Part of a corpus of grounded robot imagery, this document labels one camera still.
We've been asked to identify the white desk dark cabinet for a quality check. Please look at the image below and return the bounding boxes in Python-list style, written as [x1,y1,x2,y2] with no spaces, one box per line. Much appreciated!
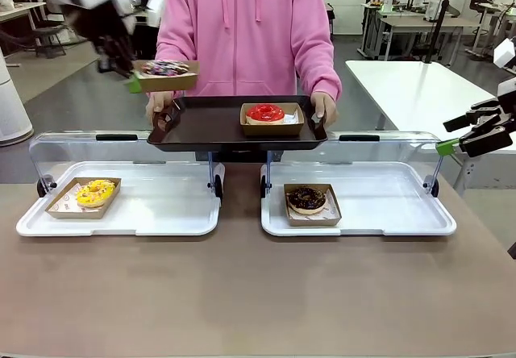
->
[0,1,48,69]

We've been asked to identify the black office chair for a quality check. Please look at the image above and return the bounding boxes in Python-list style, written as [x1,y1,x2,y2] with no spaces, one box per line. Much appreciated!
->
[31,9,69,60]

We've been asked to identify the white glossy table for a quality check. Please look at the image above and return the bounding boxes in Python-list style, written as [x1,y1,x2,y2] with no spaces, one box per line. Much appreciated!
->
[344,59,497,192]

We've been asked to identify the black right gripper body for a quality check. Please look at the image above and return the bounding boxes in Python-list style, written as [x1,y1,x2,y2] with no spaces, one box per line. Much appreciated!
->
[497,100,516,138]

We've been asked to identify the grey background workbench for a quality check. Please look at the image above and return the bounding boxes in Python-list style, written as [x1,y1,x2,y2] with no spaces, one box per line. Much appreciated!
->
[377,13,483,61]

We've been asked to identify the black trousers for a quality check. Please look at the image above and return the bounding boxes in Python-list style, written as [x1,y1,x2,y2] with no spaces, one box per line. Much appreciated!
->
[195,150,283,164]

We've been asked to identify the yellow sprinkled donut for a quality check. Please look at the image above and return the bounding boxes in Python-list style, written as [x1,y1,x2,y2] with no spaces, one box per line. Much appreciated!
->
[76,178,117,209]

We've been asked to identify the chocolate glazed donut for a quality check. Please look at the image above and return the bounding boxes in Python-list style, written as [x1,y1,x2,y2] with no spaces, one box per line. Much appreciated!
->
[285,186,327,216]

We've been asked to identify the person's right hand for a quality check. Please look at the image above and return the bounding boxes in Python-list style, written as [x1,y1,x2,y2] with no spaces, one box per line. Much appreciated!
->
[144,90,183,127]

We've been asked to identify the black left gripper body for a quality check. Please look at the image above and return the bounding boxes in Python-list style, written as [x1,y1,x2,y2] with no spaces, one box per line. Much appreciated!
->
[74,2,135,55]

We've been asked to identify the pink hoodie torso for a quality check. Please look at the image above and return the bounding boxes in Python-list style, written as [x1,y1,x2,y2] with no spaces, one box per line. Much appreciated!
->
[160,0,335,98]

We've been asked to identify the chocolate sprinkle donut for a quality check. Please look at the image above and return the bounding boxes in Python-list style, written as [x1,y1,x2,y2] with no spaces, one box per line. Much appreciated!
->
[131,60,201,94]

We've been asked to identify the white display case base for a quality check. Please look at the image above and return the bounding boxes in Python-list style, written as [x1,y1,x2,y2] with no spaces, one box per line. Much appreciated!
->
[260,160,458,239]
[15,160,226,239]

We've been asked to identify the brown paper donut box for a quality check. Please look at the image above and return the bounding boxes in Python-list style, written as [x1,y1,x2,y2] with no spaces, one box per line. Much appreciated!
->
[44,177,123,220]

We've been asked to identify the person's right forearm pink sleeve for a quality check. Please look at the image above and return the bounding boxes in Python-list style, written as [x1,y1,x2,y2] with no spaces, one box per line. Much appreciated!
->
[155,27,197,98]

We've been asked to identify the person's left forearm pink sleeve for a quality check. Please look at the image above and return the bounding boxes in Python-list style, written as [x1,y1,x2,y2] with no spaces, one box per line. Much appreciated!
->
[297,27,343,102]

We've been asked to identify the red glazed donut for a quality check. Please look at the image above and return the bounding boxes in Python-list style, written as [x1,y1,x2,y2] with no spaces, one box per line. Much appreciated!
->
[245,103,288,127]
[239,102,305,138]

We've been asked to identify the chocolate donut colourful sprinkles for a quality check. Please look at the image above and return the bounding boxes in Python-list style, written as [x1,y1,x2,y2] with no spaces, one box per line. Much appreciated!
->
[139,60,191,78]

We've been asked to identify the person's left hand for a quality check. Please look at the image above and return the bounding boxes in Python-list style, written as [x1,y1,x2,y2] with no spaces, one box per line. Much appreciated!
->
[310,91,339,130]

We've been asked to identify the clear display case lid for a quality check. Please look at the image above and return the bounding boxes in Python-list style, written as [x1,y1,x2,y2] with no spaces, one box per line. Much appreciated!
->
[27,130,223,205]
[260,130,441,200]

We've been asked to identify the grey desk white legs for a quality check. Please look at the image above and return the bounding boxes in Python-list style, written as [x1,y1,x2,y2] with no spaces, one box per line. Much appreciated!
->
[477,2,516,59]

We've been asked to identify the dark brown serving tray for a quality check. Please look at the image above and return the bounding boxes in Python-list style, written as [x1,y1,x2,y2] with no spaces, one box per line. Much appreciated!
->
[146,94,329,153]

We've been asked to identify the white cylindrical air purifier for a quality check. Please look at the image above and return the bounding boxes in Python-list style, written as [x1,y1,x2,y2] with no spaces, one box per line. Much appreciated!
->
[0,47,35,148]

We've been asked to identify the black stool with backrest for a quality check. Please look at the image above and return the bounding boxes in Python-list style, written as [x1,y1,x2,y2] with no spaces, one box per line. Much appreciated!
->
[467,0,503,57]

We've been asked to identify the dark chocolate donut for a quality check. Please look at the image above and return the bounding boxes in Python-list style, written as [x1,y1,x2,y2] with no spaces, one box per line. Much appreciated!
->
[283,183,343,228]

